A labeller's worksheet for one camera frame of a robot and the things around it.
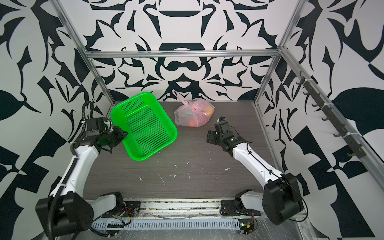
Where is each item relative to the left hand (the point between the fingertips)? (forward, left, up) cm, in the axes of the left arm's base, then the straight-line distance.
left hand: (125, 130), depth 82 cm
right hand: (-1, -47, -4) cm, 47 cm away
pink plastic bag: (+15, -38, -5) cm, 42 cm away
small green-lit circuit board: (-44, -60, -19) cm, 77 cm away
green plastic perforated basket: (+5, -11, -4) cm, 13 cm away
